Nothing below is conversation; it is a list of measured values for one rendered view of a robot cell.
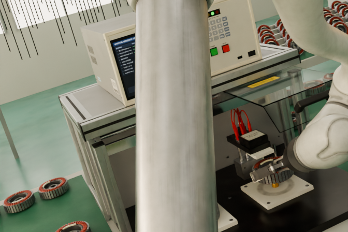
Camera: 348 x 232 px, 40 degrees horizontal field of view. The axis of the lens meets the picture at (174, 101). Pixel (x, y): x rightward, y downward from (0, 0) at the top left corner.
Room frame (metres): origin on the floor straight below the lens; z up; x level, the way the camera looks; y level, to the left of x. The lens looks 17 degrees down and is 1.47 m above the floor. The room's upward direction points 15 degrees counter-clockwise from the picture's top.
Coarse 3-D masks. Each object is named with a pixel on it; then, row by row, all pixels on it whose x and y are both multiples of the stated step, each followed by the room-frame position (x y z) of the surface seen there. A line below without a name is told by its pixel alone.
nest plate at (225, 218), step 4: (220, 208) 1.18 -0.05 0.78; (220, 212) 1.16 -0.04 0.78; (224, 212) 1.15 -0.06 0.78; (220, 216) 1.14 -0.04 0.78; (224, 216) 1.13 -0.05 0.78; (228, 216) 1.13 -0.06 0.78; (232, 216) 1.12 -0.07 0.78; (220, 220) 1.12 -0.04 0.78; (224, 220) 1.12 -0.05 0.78; (228, 220) 1.11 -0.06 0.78; (232, 220) 1.11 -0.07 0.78; (236, 220) 1.10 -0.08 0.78; (220, 224) 1.10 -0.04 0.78; (224, 224) 1.10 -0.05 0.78; (228, 224) 1.09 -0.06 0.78; (232, 224) 1.10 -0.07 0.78; (236, 224) 1.10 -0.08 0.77; (220, 228) 1.09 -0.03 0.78; (224, 228) 1.09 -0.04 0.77
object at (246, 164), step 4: (244, 156) 1.37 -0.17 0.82; (236, 160) 1.36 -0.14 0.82; (244, 160) 1.35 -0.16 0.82; (248, 160) 1.34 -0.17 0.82; (252, 160) 1.34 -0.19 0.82; (256, 160) 1.34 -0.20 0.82; (236, 164) 1.36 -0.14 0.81; (240, 164) 1.33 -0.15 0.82; (244, 164) 1.33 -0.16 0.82; (248, 164) 1.33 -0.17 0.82; (252, 164) 1.34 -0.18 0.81; (236, 168) 1.37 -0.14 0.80; (240, 168) 1.34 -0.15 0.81; (244, 168) 1.33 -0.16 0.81; (248, 168) 1.33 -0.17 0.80; (240, 172) 1.34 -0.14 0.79; (244, 172) 1.33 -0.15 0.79; (248, 172) 1.33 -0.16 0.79; (240, 176) 1.35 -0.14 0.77; (244, 176) 1.33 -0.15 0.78; (248, 176) 1.33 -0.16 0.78
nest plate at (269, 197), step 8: (296, 176) 1.25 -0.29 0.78; (248, 184) 1.27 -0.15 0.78; (256, 184) 1.26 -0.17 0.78; (264, 184) 1.25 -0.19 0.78; (280, 184) 1.22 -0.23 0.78; (288, 184) 1.21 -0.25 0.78; (296, 184) 1.20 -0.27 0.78; (304, 184) 1.19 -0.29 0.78; (248, 192) 1.23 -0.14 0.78; (256, 192) 1.22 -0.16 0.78; (264, 192) 1.20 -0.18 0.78; (272, 192) 1.19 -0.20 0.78; (280, 192) 1.18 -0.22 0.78; (288, 192) 1.17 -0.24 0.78; (296, 192) 1.16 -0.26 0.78; (304, 192) 1.16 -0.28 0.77; (256, 200) 1.18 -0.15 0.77; (264, 200) 1.16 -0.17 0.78; (272, 200) 1.15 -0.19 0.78; (280, 200) 1.14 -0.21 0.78
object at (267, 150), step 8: (232, 136) 1.38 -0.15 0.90; (240, 136) 1.31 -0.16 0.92; (248, 136) 1.29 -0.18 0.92; (256, 136) 1.28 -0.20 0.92; (264, 136) 1.27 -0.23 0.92; (240, 144) 1.30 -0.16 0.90; (248, 144) 1.26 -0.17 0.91; (256, 144) 1.26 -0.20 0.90; (264, 144) 1.27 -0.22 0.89; (240, 152) 1.35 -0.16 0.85; (248, 152) 1.26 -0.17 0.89; (256, 152) 1.26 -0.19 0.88; (264, 152) 1.25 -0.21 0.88; (272, 152) 1.25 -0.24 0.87; (240, 160) 1.35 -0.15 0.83
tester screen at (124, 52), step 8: (128, 40) 1.27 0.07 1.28; (120, 48) 1.26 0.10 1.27; (128, 48) 1.27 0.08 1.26; (120, 56) 1.26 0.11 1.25; (128, 56) 1.26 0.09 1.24; (120, 64) 1.26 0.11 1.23; (128, 64) 1.26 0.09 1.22; (128, 72) 1.26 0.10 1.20; (128, 80) 1.26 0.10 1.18; (128, 96) 1.25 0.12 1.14
